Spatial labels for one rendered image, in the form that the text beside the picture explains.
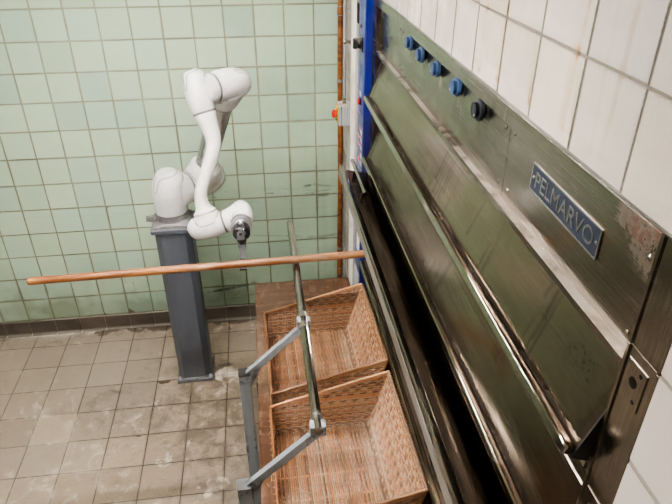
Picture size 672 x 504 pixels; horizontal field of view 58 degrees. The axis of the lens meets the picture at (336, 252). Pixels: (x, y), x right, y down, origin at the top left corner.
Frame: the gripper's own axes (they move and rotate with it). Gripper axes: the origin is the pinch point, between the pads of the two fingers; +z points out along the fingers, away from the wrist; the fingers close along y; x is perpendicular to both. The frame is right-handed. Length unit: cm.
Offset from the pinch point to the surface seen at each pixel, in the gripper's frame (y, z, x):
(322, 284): 61, -62, -40
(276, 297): 61, -53, -14
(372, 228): -23, 27, -47
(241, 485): 22, 92, 3
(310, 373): 0, 72, -20
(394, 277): -23, 58, -48
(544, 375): -58, 139, -53
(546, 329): -63, 134, -55
